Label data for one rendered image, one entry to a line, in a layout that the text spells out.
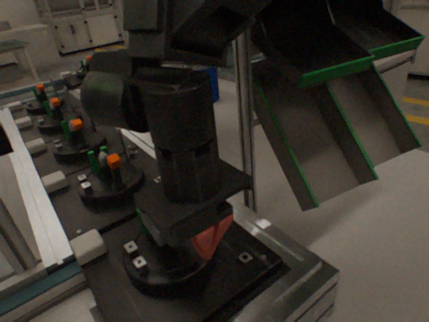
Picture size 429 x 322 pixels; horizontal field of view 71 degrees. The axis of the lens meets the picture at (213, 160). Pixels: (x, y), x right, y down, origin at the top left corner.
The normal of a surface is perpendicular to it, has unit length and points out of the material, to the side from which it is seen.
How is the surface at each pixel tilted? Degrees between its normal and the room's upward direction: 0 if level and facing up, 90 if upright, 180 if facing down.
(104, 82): 40
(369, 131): 45
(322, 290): 90
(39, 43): 90
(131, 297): 0
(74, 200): 0
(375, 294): 0
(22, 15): 90
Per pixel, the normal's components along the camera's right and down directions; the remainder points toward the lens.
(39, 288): -0.11, -0.85
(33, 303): 0.59, 0.36
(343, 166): 0.24, -0.31
